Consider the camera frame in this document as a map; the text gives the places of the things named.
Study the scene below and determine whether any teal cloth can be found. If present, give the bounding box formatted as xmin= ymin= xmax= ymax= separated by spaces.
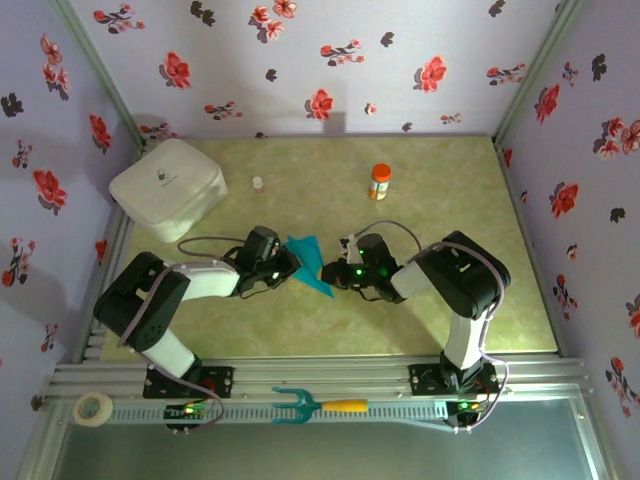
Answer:
xmin=280 ymin=234 xmax=337 ymax=300

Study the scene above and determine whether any white square lidded box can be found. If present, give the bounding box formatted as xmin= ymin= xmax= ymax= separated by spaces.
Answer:
xmin=108 ymin=138 xmax=229 ymax=245

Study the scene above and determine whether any orange-capped bottle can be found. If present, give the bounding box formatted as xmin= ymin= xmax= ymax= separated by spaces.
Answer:
xmin=367 ymin=162 xmax=392 ymax=201

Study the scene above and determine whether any white tape roll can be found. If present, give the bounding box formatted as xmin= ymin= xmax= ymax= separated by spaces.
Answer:
xmin=73 ymin=392 xmax=114 ymax=428

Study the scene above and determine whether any grey right arm cable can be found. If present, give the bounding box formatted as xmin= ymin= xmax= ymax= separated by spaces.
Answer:
xmin=352 ymin=219 xmax=512 ymax=435

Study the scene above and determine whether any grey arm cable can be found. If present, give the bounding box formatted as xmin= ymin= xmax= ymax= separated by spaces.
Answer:
xmin=117 ymin=235 xmax=247 ymax=434
xmin=352 ymin=219 xmax=512 ymax=435

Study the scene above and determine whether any grey left arm cable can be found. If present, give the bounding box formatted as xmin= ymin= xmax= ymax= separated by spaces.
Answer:
xmin=117 ymin=235 xmax=247 ymax=434

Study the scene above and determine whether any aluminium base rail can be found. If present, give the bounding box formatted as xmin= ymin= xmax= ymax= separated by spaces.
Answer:
xmin=48 ymin=355 xmax=587 ymax=401

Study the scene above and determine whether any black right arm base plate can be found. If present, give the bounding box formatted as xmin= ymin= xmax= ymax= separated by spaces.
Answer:
xmin=408 ymin=363 xmax=500 ymax=396

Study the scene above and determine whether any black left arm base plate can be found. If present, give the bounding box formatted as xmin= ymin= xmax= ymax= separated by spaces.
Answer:
xmin=143 ymin=364 xmax=236 ymax=400

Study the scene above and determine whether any teal fork with yellow handle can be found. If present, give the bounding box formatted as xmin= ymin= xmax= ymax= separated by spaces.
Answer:
xmin=271 ymin=386 xmax=370 ymax=426

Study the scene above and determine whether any grey slotted cable duct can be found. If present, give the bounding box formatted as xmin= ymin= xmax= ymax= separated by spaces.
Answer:
xmin=107 ymin=403 xmax=454 ymax=431

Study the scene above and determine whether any aluminium side rail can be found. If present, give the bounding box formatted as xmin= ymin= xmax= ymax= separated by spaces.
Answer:
xmin=74 ymin=204 xmax=136 ymax=362
xmin=494 ymin=142 xmax=569 ymax=357

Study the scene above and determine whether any aluminium corner post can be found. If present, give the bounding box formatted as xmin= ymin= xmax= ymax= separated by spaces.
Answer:
xmin=492 ymin=0 xmax=587 ymax=146
xmin=47 ymin=0 xmax=149 ymax=151

